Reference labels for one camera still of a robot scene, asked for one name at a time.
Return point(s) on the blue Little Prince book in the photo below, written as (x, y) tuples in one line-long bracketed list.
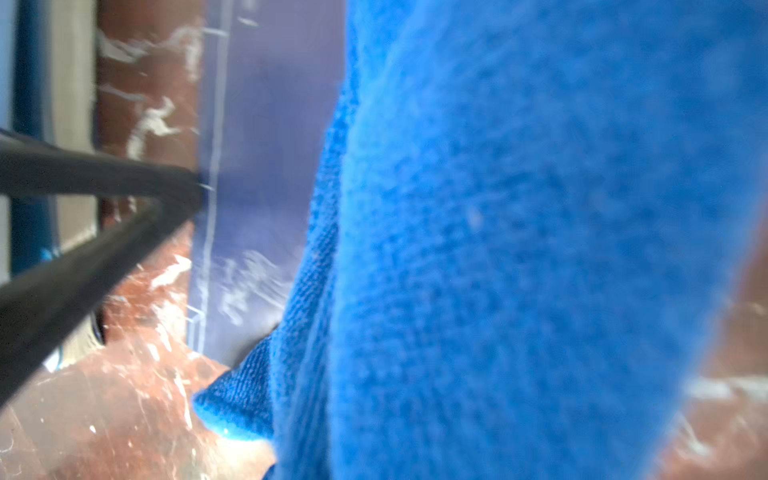
[(29, 227)]

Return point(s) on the blue cleaning cloth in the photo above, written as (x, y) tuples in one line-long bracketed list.
[(525, 218)]

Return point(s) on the dark navy book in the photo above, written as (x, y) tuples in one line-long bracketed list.
[(272, 71)]

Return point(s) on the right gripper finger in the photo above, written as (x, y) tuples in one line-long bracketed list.
[(43, 306)]

